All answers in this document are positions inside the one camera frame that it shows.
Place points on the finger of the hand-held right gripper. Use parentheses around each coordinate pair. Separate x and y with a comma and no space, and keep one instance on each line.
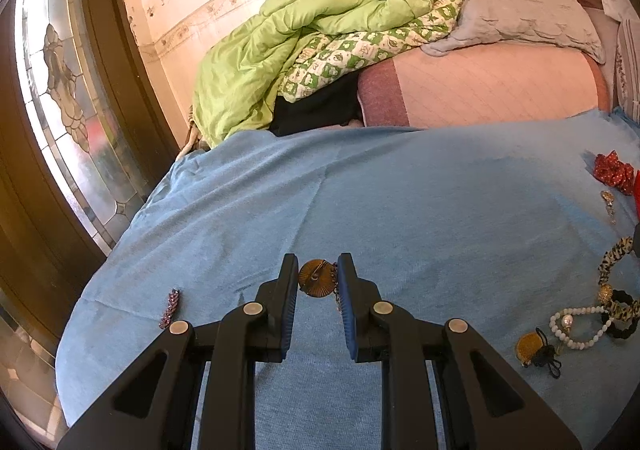
(636,241)

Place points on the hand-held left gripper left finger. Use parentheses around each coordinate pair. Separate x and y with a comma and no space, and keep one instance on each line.
(282,315)

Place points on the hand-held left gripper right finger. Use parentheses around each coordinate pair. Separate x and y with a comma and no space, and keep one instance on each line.
(350,315)

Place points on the red plastic box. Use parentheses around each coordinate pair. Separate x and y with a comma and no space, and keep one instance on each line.
(637,200)

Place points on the gold bead charm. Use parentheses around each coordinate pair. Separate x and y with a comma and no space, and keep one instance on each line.
(605,293)

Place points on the red dotted scrunchie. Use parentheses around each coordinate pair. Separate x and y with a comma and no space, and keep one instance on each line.
(614,173)

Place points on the dark red beaded hair clip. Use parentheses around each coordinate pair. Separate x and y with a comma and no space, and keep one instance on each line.
(170,308)

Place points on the blue blanket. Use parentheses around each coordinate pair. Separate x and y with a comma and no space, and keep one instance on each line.
(400,200)

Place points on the floral white pillow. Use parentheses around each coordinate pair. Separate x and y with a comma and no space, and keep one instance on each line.
(625,40)

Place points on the dark cloth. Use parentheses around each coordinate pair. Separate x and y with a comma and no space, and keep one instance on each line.
(320,110)

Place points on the pink bed mattress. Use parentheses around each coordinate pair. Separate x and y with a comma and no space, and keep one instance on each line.
(480,85)

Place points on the grey pillow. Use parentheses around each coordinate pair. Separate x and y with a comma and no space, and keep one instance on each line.
(515,0)

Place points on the green quilt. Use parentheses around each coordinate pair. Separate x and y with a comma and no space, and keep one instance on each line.
(280,45)

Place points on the stained glass door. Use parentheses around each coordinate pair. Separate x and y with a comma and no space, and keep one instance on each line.
(65,95)

